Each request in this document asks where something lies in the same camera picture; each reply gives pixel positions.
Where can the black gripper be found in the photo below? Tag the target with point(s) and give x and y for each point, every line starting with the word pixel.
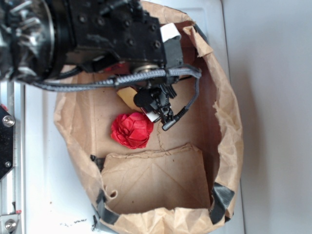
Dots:
pixel 109 35

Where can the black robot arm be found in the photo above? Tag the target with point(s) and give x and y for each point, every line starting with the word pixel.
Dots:
pixel 28 44

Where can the red crumpled paper ball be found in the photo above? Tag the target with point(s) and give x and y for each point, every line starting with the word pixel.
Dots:
pixel 132 130

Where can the brown paper bag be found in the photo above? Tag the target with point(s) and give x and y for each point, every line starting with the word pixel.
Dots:
pixel 185 180

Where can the aluminium extrusion rail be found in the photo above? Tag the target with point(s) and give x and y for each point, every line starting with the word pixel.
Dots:
pixel 12 188

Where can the black robot base mount plate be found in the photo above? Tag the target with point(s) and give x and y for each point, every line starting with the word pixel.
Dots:
pixel 7 123

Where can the silver corner bracket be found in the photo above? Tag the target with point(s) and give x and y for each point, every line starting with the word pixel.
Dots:
pixel 10 224

